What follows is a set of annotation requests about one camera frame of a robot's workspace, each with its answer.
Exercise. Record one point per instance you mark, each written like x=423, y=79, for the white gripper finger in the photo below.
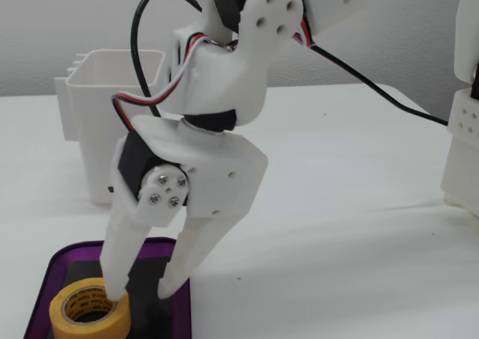
x=119, y=249

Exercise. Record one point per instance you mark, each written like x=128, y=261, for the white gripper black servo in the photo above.
x=221, y=167

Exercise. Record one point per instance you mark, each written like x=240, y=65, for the yellow masking tape roll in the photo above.
x=93, y=324

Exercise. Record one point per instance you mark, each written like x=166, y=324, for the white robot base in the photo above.
x=464, y=167

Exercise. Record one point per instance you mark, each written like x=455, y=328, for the white plastic box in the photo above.
x=93, y=129

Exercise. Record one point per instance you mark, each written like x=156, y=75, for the black tray mat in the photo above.
x=149, y=316

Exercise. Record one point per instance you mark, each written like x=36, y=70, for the purple metal tray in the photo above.
x=37, y=309

